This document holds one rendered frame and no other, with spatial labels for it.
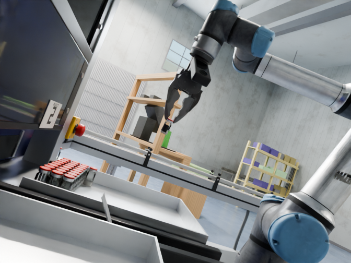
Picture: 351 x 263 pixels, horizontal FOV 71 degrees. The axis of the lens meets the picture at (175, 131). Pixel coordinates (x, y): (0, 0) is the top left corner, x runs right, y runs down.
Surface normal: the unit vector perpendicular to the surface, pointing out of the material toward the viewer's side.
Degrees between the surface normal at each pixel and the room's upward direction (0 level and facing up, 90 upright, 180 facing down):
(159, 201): 90
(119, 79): 90
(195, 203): 90
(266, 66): 112
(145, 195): 90
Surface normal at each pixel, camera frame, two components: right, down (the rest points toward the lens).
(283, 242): -0.21, -0.03
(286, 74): -0.32, 0.22
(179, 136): 0.45, 0.11
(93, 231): 0.18, 0.00
